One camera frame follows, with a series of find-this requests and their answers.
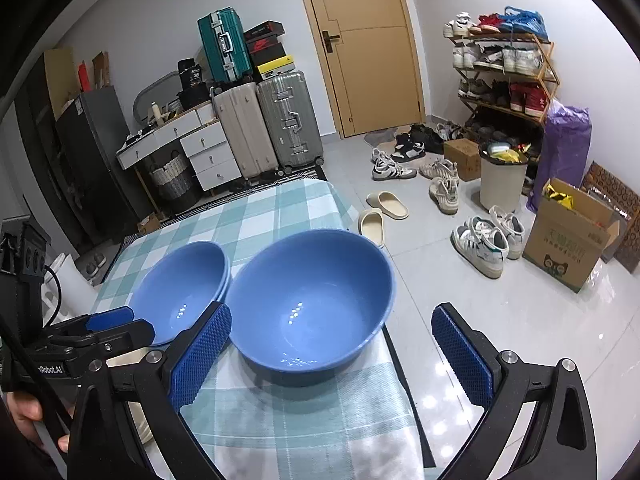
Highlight grey door mat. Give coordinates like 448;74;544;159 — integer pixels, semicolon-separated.
364;127;401;147

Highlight purple plastic bag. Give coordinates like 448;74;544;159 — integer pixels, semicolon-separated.
527;100;592;213

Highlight oval mirror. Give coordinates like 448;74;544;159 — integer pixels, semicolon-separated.
134;72;181;123

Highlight shoe rack with shoes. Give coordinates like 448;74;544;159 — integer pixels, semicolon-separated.
443;10;556;161

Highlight yellow and black shoe box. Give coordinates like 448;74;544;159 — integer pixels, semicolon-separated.
252;55;296;79

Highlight black shoe box red logo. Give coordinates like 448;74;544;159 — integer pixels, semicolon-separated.
247;39;288;59

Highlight beige suitcase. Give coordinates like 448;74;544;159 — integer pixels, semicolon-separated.
211;82;279;181

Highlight scattered sneakers group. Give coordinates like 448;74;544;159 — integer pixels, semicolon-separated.
371;122;526;279

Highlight small plain cardboard box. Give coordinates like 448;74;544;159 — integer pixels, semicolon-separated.
443;138;483;182

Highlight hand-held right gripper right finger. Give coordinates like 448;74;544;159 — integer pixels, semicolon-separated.
431;302;598;480

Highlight teal suitcase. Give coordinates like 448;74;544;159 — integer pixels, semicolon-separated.
197;7;253;86

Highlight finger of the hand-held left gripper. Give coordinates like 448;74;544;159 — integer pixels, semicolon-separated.
47;307;136;343
30;320;156;367

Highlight tan wooden door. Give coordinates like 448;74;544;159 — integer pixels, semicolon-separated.
292;0;426;138

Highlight silver suitcase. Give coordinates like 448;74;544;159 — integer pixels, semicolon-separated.
256;70;325;171

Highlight flat cardboard sheet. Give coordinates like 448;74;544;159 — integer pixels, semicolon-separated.
44;49;81;106

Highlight beige slipper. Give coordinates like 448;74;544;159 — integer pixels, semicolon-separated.
357;210;386;248
366;191;410;220

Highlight printed cardboard box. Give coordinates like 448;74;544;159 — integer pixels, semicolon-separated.
522;177;621;293

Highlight white vanity desk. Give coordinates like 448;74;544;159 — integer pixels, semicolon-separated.
117;100;241;211

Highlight woven laundry basket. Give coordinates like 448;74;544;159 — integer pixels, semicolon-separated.
149;152;196;201

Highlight black bag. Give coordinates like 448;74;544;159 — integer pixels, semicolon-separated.
177;57;211;108

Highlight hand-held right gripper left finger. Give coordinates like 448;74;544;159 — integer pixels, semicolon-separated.
65;301;233;480

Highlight brown patterned doormat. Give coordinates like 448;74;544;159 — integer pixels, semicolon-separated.
582;160;640;273

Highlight person's left hand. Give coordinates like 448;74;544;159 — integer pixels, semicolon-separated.
7;392;71;456

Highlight white trash bin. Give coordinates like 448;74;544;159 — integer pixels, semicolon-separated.
478;142;529;212

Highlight black refrigerator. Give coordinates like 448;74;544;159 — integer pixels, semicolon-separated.
55;85;143;241

